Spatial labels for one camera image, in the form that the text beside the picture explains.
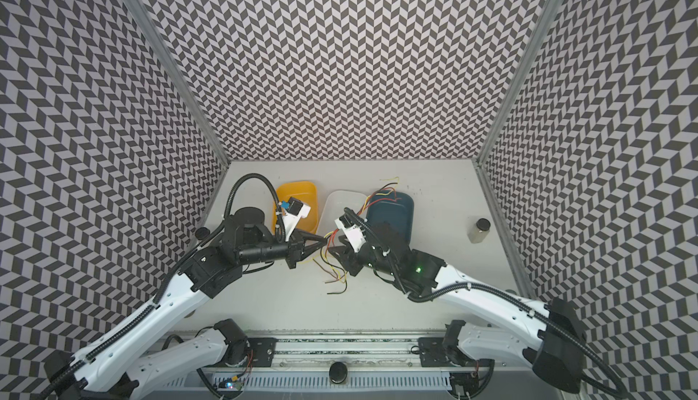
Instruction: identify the dark brown wire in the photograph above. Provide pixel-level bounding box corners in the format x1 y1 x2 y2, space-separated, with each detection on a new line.
312 181 399 296

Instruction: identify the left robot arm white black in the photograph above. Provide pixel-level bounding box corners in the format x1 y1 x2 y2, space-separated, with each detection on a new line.
37 173 326 399

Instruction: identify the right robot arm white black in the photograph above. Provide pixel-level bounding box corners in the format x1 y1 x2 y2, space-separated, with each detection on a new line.
334 207 629 399

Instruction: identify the white plastic bin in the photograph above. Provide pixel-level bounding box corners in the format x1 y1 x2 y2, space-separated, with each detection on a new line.
316 190 367 236

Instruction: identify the yellow plastic bin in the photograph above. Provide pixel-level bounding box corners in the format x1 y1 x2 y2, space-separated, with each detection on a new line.
276 181 319 234

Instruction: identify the teal plastic bin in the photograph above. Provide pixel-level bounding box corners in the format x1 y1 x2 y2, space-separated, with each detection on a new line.
366 190 414 243

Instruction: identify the left small jar black lid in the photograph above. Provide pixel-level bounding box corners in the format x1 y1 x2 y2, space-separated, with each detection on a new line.
194 227 212 242

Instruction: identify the small jar black lid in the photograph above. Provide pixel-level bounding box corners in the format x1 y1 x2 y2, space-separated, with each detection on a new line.
467 218 492 244
194 227 212 242

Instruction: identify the black round knob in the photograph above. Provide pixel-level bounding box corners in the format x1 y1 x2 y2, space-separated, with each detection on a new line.
328 362 348 385

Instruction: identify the right small jar black lid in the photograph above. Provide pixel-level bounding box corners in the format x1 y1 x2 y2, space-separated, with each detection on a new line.
467 218 492 244

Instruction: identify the small green circuit board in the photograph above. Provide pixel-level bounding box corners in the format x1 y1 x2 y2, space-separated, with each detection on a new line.
218 376 245 391

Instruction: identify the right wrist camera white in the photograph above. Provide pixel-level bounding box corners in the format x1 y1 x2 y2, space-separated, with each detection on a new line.
334 214 366 253

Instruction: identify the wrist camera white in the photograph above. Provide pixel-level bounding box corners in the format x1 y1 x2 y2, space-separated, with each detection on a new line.
276 197 311 242
334 214 366 253

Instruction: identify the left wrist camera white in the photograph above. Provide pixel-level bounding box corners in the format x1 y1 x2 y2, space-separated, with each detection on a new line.
276 197 311 242

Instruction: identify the aluminium front rail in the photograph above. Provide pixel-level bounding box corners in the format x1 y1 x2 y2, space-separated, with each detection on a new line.
124 331 546 371

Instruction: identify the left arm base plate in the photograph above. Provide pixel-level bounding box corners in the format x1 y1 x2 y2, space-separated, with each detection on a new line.
223 338 277 367

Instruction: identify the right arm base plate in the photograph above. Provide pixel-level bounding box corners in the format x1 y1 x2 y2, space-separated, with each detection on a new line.
416 338 466 367

